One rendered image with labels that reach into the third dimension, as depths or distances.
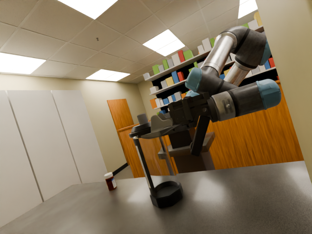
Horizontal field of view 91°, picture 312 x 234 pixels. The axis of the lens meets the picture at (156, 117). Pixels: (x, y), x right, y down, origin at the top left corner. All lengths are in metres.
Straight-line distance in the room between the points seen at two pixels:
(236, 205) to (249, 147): 1.92
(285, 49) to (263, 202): 0.33
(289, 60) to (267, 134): 2.12
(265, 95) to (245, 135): 1.85
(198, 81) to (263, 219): 0.38
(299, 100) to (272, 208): 0.27
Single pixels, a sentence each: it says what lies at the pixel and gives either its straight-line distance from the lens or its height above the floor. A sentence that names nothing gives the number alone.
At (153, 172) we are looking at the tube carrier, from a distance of 0.45.
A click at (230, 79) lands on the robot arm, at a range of 0.92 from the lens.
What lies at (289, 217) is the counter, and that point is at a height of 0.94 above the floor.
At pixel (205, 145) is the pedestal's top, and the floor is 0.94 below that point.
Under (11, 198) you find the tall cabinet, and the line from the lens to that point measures 2.88.
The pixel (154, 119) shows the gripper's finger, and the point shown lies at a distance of 0.41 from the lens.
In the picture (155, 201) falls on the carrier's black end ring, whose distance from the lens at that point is 0.50.
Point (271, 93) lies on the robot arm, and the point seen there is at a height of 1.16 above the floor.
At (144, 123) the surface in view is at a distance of 0.45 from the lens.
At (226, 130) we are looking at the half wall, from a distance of 2.26.
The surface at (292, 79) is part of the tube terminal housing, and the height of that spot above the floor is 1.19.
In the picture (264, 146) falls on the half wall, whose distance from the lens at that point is 2.35.
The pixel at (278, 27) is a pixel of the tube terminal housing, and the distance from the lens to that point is 0.21.
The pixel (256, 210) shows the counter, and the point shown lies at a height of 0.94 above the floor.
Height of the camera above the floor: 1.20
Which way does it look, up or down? 1 degrees down
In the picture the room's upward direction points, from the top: 18 degrees counter-clockwise
